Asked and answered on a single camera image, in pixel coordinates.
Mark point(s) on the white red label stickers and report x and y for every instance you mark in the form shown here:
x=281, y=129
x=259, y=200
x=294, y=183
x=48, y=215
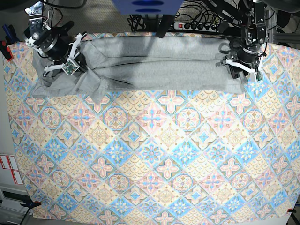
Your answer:
x=9, y=172

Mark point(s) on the blue clamp handle top left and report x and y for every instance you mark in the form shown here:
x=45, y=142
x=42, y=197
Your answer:
x=10, y=32

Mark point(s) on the blue clamp bottom left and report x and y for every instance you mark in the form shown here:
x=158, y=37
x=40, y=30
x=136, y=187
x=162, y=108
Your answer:
x=30, y=205

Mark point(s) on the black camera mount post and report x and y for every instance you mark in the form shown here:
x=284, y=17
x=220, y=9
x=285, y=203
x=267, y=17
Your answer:
x=165, y=23

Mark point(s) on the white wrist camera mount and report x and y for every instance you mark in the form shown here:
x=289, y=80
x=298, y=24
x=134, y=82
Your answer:
x=254, y=72
x=68, y=62

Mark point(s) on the black power strip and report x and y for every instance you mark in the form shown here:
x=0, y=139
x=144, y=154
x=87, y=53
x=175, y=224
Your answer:
x=203, y=26

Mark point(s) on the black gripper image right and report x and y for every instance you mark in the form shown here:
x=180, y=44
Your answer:
x=247, y=56

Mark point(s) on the orange clamp bottom right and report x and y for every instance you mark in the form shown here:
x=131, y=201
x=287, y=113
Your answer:
x=292, y=210

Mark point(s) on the black orange clamp top left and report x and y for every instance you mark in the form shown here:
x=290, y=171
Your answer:
x=6, y=51

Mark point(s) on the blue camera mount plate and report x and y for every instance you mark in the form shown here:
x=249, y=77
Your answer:
x=155, y=7

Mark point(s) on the patterned tablecloth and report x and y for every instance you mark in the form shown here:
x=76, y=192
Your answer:
x=160, y=157

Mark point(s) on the grey T-shirt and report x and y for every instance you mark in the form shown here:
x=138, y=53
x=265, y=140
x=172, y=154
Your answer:
x=142, y=63

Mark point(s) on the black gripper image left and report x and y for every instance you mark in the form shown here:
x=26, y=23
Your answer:
x=53, y=44

